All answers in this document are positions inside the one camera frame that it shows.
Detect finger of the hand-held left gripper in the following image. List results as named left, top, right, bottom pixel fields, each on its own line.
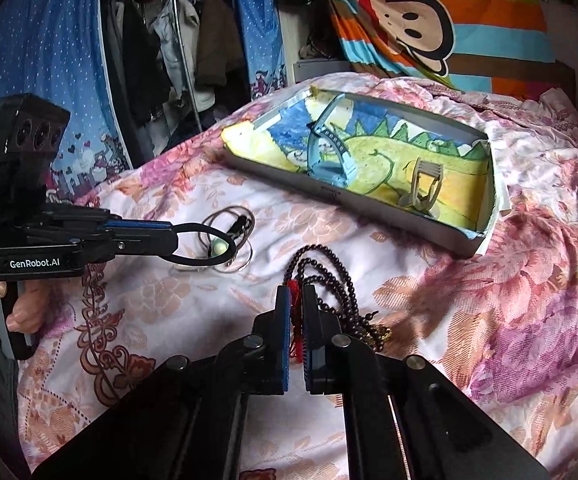
left=76, top=210, right=180, bottom=237
left=86, top=233, right=181, bottom=264

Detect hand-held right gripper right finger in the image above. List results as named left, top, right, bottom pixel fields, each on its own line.
left=302, top=285, right=550, bottom=480

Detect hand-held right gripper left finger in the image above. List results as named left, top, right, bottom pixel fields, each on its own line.
left=34, top=285, right=291, bottom=480

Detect dark bead necklace red tassel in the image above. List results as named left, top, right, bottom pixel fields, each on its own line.
left=281, top=244, right=395, bottom=367

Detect gold chain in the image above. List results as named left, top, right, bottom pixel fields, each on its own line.
left=366, top=324, right=395, bottom=353

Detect black cord bead necklace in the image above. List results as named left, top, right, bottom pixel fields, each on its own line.
left=171, top=212, right=252, bottom=270

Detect thin silver ring bracelets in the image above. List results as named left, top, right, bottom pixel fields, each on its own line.
left=200, top=204, right=259, bottom=275

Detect grey box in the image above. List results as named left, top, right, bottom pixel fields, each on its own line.
left=220, top=85, right=508, bottom=262

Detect person's left hand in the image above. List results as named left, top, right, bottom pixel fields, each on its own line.
left=0, top=262, right=47, bottom=335

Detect floral blanket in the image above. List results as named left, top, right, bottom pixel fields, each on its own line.
left=16, top=72, right=578, bottom=480

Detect blue watch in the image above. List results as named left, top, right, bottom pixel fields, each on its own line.
left=305, top=91, right=359, bottom=192

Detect blue dotted curtain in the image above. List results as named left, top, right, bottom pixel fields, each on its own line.
left=0, top=0, right=132, bottom=211
left=229, top=0, right=290, bottom=102

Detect metal clothes rod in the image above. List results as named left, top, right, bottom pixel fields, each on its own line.
left=169, top=0, right=205, bottom=133

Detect beige hair claw clip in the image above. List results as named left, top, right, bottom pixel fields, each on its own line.
left=398, top=156, right=443, bottom=222

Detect brown hanging garment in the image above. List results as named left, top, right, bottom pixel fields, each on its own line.
left=196, top=0, right=249, bottom=92

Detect crayon drawing paper lining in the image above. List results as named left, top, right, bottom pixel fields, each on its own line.
left=221, top=92, right=490, bottom=238

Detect striped monkey printed blanket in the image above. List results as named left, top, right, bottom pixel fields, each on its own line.
left=306, top=0, right=570, bottom=96

